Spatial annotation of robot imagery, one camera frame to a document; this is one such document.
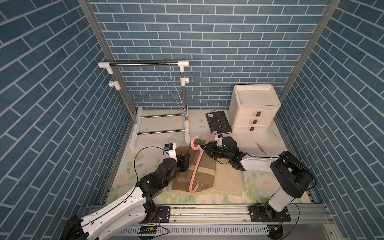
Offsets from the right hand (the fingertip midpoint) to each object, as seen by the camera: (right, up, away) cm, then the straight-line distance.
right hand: (201, 147), depth 84 cm
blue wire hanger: (-21, +43, +22) cm, 53 cm away
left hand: (-5, -3, -8) cm, 10 cm away
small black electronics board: (-26, -38, -12) cm, 48 cm away
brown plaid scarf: (-10, -18, -3) cm, 21 cm away
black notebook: (+13, +14, +28) cm, 34 cm away
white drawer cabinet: (+31, +23, +7) cm, 40 cm away
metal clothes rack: (-52, +21, +34) cm, 65 cm away
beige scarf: (+15, -19, -1) cm, 24 cm away
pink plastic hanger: (-3, -20, -5) cm, 21 cm away
